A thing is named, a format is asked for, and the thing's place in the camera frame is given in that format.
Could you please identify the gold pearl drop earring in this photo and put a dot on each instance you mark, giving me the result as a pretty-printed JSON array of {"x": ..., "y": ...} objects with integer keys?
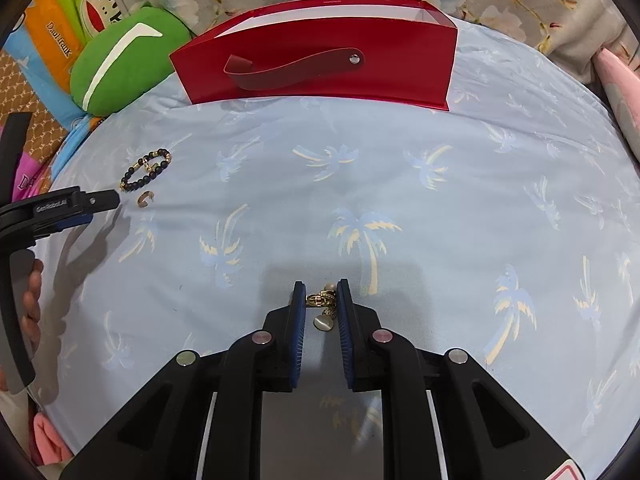
[{"x": 322, "y": 324}]

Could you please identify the person's left hand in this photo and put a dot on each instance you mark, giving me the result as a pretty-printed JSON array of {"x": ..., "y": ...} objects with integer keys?
[{"x": 34, "y": 310}]

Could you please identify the grey floral blanket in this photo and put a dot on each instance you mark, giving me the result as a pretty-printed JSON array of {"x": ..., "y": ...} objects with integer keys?
[{"x": 500, "y": 0}]

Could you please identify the studded hoop earring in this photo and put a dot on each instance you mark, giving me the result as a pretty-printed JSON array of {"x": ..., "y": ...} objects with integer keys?
[{"x": 141, "y": 203}]

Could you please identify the red box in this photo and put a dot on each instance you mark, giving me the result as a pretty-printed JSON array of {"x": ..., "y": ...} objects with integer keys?
[{"x": 300, "y": 80}]

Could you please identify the pink pillow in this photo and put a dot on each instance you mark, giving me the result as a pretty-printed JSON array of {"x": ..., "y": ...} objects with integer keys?
[{"x": 620, "y": 85}]

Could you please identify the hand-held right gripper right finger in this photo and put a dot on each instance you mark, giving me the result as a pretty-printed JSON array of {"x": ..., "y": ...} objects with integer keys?
[{"x": 343, "y": 332}]

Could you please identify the light blue palm-print sheet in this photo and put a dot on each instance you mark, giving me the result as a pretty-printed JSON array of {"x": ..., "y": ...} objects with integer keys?
[{"x": 400, "y": 210}]

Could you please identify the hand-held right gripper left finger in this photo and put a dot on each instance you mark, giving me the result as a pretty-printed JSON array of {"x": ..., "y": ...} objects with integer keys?
[{"x": 299, "y": 332}]

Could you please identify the pink cloth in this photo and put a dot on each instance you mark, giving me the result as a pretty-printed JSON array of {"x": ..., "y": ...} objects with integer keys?
[{"x": 50, "y": 440}]

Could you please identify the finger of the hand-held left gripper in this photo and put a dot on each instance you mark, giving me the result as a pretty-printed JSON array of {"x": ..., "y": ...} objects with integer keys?
[
  {"x": 15, "y": 150},
  {"x": 50, "y": 207}
]

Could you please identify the green round cushion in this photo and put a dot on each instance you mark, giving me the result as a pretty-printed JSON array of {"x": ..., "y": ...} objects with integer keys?
[{"x": 150, "y": 50}]

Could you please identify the colourful cartoon printed blanket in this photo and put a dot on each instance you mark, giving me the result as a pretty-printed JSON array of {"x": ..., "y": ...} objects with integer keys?
[{"x": 55, "y": 20}]

